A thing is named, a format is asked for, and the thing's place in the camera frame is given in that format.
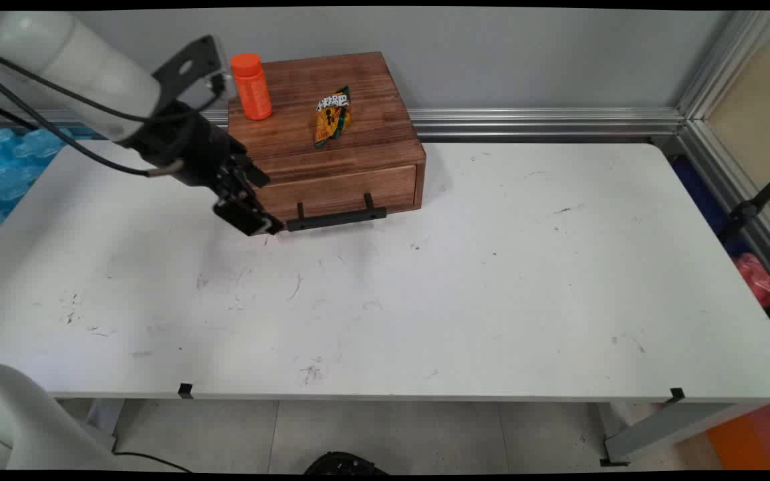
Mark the orange box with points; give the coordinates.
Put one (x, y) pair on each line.
(756, 437)

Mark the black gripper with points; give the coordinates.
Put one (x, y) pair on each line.
(184, 147)

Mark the slanted aluminium side rail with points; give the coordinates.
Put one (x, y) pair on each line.
(739, 200)

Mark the horizontal aluminium frame rail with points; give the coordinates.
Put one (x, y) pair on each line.
(545, 123)

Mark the upright aluminium frame post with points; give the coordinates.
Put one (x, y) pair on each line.
(712, 67)

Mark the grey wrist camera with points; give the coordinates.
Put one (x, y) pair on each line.
(222, 85)

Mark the long grey table leg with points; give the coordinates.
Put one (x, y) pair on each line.
(666, 431)

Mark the blue bubble wrap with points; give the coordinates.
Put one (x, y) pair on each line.
(11, 174)

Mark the dark blue bin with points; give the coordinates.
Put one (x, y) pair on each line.
(699, 194)

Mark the short grey table leg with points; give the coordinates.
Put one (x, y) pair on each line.
(105, 415)

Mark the yellow green snack packet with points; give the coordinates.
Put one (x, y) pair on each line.
(333, 117)

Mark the round black floor object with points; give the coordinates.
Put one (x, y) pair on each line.
(345, 464)

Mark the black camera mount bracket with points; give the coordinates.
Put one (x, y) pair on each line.
(184, 67)

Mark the black tape piece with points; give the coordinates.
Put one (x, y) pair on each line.
(676, 395)
(185, 391)

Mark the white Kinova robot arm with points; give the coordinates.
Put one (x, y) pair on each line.
(57, 60)

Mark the wooden drawer box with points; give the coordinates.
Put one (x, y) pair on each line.
(385, 127)

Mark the orange plastic bottle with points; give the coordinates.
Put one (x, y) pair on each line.
(251, 90)

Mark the red plastic bag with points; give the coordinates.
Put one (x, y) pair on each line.
(756, 277)

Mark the black tripod stand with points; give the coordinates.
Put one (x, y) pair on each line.
(746, 210)

